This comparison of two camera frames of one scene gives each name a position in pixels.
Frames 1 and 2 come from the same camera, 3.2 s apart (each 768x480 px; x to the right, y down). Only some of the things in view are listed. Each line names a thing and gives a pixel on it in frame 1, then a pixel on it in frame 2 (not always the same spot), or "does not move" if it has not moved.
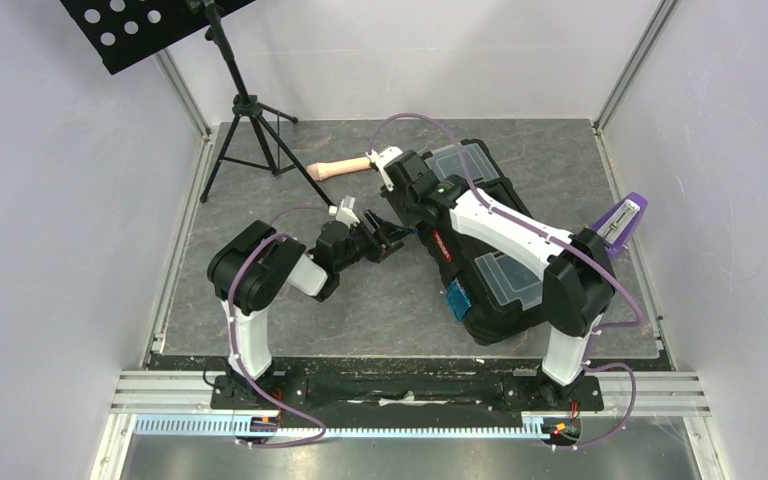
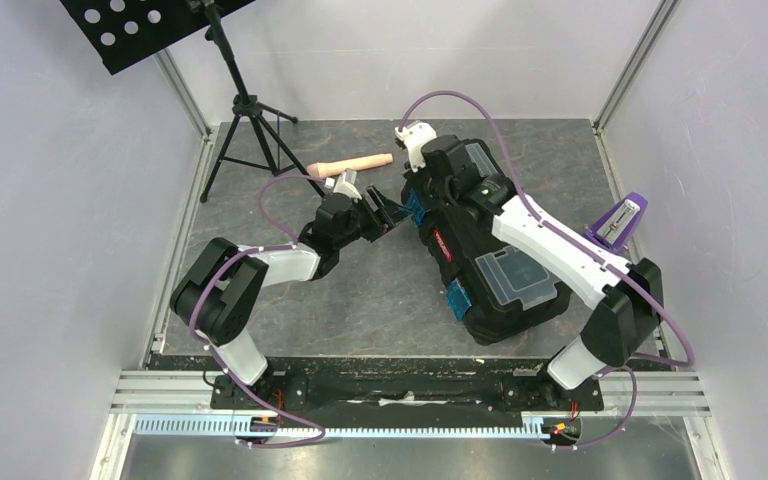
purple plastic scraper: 618,225 does not move
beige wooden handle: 319,170 does not move
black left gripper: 386,239 → 387,216
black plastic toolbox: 492,296 does not move
